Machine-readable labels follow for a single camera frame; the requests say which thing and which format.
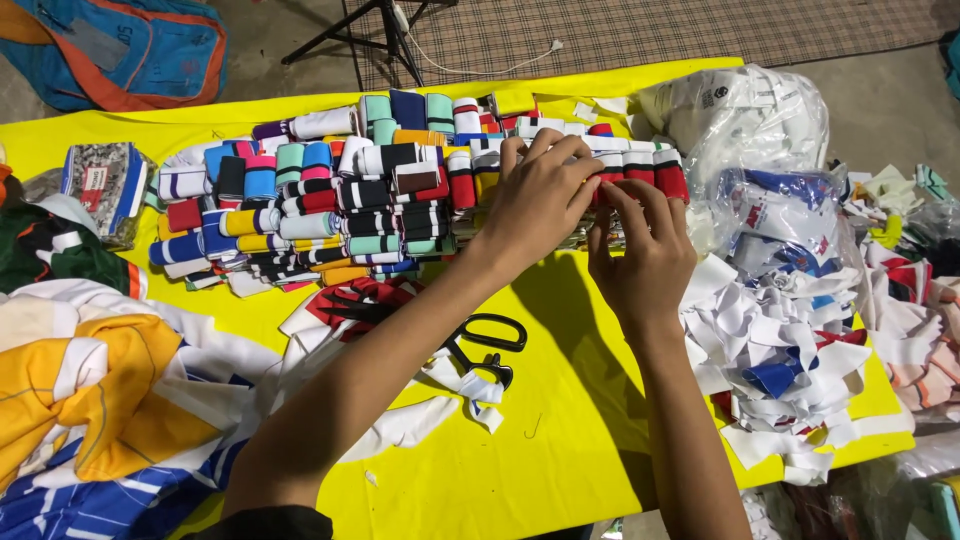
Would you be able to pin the person's left hand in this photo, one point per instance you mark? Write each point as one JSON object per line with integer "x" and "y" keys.
{"x": 536, "y": 202}

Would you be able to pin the person's right hand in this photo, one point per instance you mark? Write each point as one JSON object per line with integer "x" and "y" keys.
{"x": 649, "y": 259}

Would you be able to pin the red striped knit collar band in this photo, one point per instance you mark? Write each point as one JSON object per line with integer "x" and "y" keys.
{"x": 660, "y": 176}

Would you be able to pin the clear bag of printed scraps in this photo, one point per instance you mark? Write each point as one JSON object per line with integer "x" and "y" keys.
{"x": 780, "y": 214}

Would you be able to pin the black scissors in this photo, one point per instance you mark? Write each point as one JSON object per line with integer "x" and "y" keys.
{"x": 491, "y": 337}

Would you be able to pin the heap of white fabric scraps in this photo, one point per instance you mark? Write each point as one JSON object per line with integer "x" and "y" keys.
{"x": 780, "y": 360}

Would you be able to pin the clear bag of white fabric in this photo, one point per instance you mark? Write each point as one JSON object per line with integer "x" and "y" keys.
{"x": 739, "y": 112}

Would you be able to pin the yellow table cloth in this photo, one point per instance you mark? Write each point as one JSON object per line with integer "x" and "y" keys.
{"x": 555, "y": 420}

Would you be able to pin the brown plaid mat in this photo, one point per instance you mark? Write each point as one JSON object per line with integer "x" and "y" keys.
{"x": 645, "y": 34}

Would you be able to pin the pile of folded knit bands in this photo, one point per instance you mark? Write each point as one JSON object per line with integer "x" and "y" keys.
{"x": 330, "y": 202}

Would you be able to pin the red white black fabric piece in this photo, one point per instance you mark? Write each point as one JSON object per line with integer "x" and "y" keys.
{"x": 352, "y": 307}

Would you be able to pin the small white blue fabric scrap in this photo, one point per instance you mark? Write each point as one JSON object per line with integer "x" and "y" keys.
{"x": 486, "y": 412}

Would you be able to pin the black tripod stand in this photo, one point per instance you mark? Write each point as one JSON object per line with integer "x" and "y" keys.
{"x": 382, "y": 34}

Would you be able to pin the heap of mixed fabric offcuts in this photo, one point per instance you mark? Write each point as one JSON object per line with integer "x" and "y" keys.
{"x": 911, "y": 300}

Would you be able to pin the person's black sleeve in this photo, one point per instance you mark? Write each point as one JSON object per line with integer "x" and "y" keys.
{"x": 262, "y": 525}

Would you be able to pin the clear packet with blue edge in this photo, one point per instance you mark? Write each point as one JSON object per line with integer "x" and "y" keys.
{"x": 105, "y": 191}

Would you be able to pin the blue and orange backpack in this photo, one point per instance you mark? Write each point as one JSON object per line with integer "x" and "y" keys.
{"x": 112, "y": 49}

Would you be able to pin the yellow and white jersey fabric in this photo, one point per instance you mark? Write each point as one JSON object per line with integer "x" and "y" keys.
{"x": 105, "y": 390}

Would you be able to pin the green and black fabric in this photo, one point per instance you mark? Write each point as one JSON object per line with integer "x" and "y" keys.
{"x": 52, "y": 247}

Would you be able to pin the blue and white striped fabric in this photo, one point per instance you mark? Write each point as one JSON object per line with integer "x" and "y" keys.
{"x": 112, "y": 487}

